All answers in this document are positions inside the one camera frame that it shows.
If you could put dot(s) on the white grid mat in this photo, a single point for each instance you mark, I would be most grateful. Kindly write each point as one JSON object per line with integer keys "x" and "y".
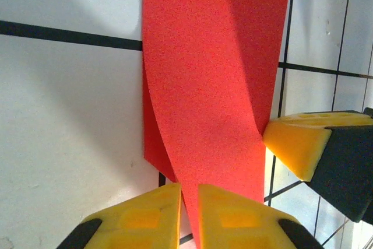
{"x": 58, "y": 115}

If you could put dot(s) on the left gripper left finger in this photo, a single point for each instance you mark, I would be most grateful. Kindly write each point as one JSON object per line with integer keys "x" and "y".
{"x": 140, "y": 225}

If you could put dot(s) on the red paper sheet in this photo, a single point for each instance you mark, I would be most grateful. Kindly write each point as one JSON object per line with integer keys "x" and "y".
{"x": 204, "y": 85}

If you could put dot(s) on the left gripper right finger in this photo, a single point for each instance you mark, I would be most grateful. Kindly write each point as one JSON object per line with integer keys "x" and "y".
{"x": 239, "y": 225}

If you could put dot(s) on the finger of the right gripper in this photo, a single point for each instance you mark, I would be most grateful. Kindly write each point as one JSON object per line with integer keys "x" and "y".
{"x": 335, "y": 115}
{"x": 297, "y": 147}

